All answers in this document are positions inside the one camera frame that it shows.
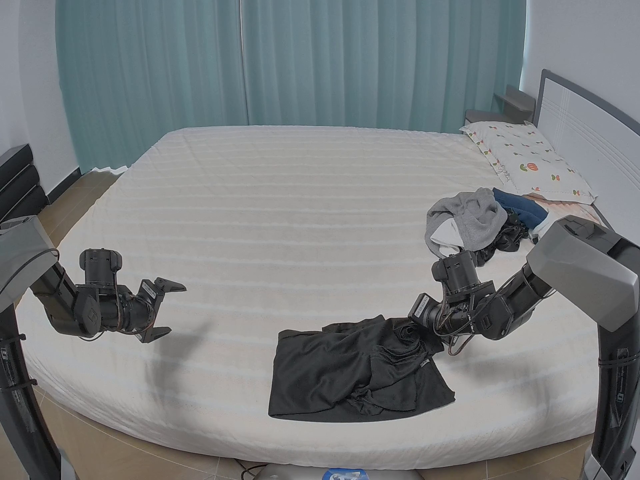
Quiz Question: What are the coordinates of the blue-green curtain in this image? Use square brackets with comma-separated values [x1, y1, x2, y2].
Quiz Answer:
[55, 0, 248, 171]
[241, 0, 526, 131]

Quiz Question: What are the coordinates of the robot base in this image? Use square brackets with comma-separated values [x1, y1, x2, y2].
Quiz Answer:
[260, 465, 373, 480]

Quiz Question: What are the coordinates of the black cable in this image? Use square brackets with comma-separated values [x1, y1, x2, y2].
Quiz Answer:
[235, 458, 273, 480]

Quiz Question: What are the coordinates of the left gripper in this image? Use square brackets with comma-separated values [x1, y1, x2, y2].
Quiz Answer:
[122, 278, 187, 344]

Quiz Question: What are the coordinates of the bed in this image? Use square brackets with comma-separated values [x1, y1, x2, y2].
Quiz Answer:
[22, 68, 640, 469]

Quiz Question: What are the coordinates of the grey bedside table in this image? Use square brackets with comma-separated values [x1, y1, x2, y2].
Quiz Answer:
[464, 84, 536, 126]

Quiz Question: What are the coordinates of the white printed pillow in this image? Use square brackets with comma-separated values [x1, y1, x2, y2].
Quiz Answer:
[459, 120, 598, 205]

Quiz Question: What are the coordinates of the black chest of drawers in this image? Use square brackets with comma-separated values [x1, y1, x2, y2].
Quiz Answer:
[0, 144, 48, 224]

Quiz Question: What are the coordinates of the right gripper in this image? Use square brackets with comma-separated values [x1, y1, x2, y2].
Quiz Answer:
[408, 293, 451, 338]

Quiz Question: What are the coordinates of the pile of clothes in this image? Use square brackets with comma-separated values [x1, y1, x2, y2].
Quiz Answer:
[424, 186, 551, 269]

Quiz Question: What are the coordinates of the black T-shirt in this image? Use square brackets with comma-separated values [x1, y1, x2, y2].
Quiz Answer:
[267, 315, 457, 424]

